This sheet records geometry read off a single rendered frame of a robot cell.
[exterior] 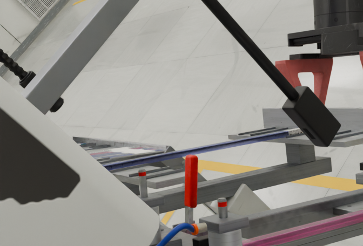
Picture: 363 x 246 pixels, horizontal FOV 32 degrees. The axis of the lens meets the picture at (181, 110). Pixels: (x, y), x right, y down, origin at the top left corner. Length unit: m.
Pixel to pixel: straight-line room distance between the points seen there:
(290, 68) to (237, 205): 0.51
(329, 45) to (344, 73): 2.18
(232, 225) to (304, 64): 0.31
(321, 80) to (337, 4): 0.11
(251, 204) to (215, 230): 0.75
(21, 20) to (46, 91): 8.15
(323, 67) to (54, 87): 0.40
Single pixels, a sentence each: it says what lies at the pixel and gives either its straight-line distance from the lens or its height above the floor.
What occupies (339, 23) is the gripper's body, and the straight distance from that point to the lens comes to 0.62.
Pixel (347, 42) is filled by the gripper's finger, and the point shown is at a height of 1.14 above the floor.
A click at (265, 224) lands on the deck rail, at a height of 0.94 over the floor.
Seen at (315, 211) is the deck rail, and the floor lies 0.87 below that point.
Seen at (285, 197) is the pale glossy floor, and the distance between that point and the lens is 2.44.
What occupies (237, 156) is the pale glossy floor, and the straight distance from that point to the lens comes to 2.85.
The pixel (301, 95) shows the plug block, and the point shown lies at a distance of 0.45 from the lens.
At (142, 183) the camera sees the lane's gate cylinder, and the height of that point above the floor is 1.21.
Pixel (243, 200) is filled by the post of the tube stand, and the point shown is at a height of 0.80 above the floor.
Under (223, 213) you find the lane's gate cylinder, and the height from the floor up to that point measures 1.20.
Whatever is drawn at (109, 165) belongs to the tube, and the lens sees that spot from 1.03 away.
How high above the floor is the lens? 1.42
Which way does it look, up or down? 23 degrees down
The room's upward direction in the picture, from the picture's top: 45 degrees counter-clockwise
